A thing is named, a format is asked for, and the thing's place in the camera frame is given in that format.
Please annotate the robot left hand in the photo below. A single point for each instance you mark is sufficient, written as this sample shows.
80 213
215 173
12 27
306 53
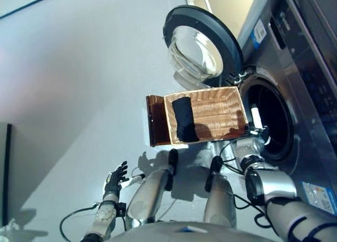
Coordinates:
114 181

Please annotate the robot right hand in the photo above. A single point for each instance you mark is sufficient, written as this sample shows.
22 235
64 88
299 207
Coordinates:
257 118

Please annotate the long black cloth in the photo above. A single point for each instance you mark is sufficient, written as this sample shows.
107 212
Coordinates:
185 121

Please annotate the robot left silver arm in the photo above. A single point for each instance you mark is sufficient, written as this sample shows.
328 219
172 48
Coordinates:
102 218

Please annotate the robot right silver arm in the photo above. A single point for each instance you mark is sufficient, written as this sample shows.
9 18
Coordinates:
279 189

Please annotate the dark grey front-load washing machine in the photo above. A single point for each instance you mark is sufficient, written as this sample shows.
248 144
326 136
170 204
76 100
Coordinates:
297 94

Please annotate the robot left silver leg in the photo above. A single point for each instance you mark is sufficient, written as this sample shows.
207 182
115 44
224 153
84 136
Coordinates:
147 194

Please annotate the robot silver leg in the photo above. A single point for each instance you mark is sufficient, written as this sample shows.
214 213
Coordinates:
147 194
219 200

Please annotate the rectangular woven wicker basket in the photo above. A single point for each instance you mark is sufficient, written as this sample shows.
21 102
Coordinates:
218 113

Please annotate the glossy brown wooden stool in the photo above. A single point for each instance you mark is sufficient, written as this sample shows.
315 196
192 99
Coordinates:
158 123

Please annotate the blue white energy label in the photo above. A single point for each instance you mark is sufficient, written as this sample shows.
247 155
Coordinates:
259 32

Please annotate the robot right silver leg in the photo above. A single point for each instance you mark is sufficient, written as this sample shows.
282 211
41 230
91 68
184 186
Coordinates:
219 200

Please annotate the grey robot torso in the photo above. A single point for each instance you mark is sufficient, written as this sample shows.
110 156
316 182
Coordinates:
189 234

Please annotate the round glass washer door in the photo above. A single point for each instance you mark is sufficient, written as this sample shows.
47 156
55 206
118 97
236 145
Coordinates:
200 44

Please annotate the blue rectangular info sticker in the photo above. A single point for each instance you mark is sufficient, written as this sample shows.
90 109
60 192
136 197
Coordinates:
317 197

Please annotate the dark flat standing panel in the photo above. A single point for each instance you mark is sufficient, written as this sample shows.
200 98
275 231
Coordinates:
6 173

